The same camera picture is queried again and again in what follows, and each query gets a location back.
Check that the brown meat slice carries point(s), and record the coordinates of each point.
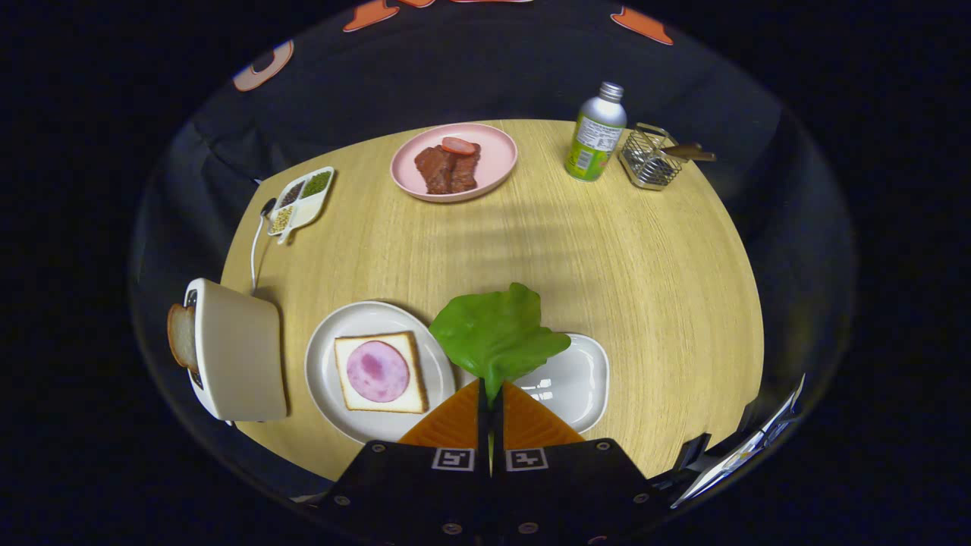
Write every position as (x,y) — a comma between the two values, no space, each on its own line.
(465,171)
(434,171)

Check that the white round plate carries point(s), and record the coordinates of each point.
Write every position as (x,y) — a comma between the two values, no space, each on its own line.
(326,379)

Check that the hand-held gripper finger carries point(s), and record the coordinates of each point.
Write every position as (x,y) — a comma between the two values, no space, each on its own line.
(482,428)
(498,432)

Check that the white squarish plate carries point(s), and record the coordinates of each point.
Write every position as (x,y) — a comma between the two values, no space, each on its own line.
(576,379)

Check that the green lettuce leaf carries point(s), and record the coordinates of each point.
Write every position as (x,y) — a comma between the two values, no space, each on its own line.
(493,334)

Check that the dark beans pile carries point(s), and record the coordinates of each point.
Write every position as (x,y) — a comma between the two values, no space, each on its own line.
(293,194)

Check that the red sausage slice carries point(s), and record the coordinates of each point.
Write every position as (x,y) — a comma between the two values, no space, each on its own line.
(459,145)

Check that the white divided condiment dish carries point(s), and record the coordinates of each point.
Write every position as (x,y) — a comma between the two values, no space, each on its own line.
(307,214)

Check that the toasted bread slice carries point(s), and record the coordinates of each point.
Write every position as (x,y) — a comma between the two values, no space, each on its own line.
(180,337)

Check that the silver bottle with green label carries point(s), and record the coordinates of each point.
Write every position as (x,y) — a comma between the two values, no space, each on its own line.
(595,136)

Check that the white toaster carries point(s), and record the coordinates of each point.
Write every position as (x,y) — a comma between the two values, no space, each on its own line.
(239,356)

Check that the pink ham slice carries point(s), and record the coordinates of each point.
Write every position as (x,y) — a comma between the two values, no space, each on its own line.
(378,371)

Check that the green beans pile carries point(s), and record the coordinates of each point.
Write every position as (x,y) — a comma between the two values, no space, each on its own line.
(317,184)

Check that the yellow beans pile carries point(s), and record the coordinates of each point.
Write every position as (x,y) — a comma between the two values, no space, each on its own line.
(281,220)

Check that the pink round plate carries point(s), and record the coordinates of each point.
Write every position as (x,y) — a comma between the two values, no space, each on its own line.
(497,163)

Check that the white bread slice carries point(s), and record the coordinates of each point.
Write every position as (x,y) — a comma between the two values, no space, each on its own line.
(416,396)

